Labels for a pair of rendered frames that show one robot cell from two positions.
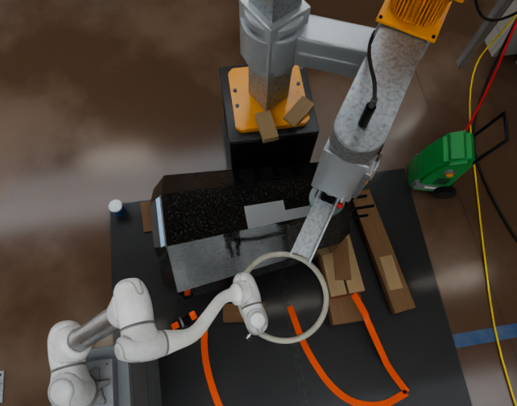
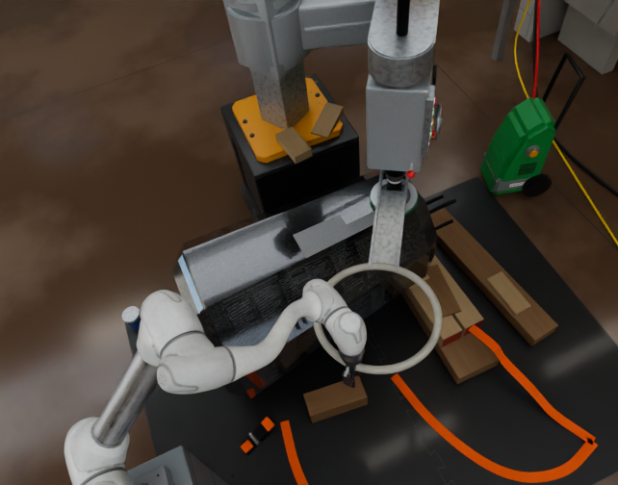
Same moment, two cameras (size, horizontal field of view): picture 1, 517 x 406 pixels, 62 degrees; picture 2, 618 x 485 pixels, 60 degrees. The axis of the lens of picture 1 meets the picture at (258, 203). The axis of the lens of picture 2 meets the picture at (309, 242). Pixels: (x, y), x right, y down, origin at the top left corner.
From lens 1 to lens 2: 0.70 m
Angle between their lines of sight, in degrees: 14
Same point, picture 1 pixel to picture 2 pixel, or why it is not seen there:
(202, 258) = (257, 314)
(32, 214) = (24, 361)
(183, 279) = not seen: hidden behind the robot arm
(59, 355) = (85, 459)
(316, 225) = (391, 220)
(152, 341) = (209, 355)
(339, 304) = (457, 350)
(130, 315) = (169, 326)
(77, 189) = (78, 314)
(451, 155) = (526, 126)
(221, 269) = not seen: hidden behind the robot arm
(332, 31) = not seen: outside the picture
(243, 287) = (319, 293)
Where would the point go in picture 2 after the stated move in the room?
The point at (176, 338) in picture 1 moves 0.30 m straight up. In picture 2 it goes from (243, 352) to (216, 299)
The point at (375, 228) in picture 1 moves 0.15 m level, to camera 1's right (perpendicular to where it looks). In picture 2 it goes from (469, 247) to (494, 242)
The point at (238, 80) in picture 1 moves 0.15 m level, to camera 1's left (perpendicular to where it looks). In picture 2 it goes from (245, 111) to (219, 116)
